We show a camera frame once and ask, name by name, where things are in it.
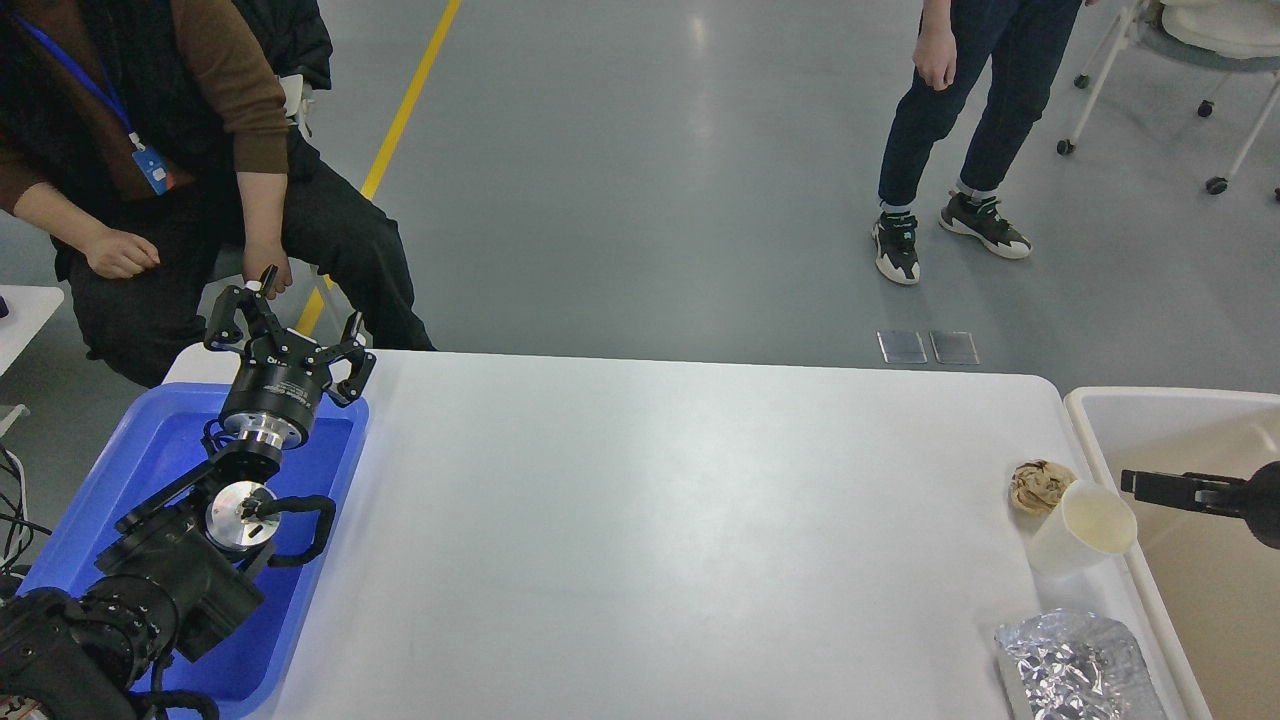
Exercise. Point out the seated person brown sweater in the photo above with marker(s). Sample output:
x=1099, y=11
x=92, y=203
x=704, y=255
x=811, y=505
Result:
x=145, y=136

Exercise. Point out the blue lanyard name badge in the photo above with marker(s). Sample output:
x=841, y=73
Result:
x=64, y=104

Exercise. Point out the right metal floor plate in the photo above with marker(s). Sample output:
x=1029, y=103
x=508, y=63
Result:
x=954, y=348

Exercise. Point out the crumpled brown paper ball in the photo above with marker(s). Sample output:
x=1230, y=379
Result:
x=1037, y=487

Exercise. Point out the beige plastic bin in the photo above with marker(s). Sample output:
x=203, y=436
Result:
x=1211, y=587

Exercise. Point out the white paper cup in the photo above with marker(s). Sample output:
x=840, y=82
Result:
x=1091, y=524

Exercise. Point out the left metal floor plate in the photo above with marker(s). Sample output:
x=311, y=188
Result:
x=902, y=348

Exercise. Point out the metal floor plate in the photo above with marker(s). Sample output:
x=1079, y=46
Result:
x=902, y=348
x=954, y=348

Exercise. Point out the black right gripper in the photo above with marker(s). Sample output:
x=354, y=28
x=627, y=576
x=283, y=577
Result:
x=1214, y=495

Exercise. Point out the white side table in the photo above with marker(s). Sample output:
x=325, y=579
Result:
x=29, y=308

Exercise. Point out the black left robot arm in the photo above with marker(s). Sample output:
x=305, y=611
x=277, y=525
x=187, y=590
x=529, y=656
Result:
x=180, y=577

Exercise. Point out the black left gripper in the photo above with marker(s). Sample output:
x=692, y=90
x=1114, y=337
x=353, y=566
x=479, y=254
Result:
x=275, y=393

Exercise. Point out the crumpled aluminium foil tray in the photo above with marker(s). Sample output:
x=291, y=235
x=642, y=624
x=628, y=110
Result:
x=1067, y=664

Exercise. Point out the white office chair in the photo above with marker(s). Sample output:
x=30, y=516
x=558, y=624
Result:
x=1228, y=37

